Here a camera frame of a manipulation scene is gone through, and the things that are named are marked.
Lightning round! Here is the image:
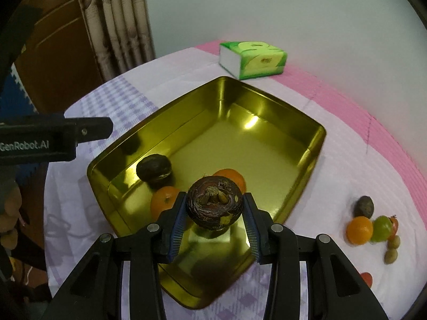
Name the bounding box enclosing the green tissue pack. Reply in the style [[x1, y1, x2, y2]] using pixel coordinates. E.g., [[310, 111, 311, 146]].
[[219, 41, 287, 80]]

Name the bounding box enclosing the small dark passion fruit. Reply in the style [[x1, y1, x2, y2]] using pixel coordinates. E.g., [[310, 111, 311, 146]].
[[353, 196, 374, 219]]

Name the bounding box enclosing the red tomato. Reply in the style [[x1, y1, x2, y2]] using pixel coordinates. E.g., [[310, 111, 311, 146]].
[[361, 272, 373, 288], [388, 215, 399, 241]]

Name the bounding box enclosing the orange mandarin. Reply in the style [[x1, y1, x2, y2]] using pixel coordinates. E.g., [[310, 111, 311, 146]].
[[345, 216, 373, 246], [213, 168, 247, 194], [151, 186, 180, 222]]

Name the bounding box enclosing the pink purple checked tablecloth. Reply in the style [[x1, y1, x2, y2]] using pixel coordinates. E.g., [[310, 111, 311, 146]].
[[44, 42, 426, 319]]

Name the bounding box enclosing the blue foam floor mat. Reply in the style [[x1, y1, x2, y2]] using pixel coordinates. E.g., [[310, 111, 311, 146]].
[[1, 64, 38, 118]]

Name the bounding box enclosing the dark mangosteen with stem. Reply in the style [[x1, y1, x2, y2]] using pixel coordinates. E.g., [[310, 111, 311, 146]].
[[186, 175, 243, 231]]

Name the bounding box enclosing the gold toffee tin tray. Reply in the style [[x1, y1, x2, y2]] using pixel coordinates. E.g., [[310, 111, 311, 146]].
[[87, 77, 326, 309]]

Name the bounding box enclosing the beige patterned curtain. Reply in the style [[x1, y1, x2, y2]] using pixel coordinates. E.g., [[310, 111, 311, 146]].
[[78, 0, 155, 81]]

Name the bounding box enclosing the green tomato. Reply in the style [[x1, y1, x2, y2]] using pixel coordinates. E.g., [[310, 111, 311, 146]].
[[370, 215, 393, 243]]

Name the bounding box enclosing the brown longan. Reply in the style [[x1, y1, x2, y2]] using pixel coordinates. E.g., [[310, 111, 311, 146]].
[[383, 249, 398, 264], [387, 235, 401, 249]]

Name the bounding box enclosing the large dark mangosteen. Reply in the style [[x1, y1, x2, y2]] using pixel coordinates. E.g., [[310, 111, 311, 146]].
[[136, 154, 172, 183]]

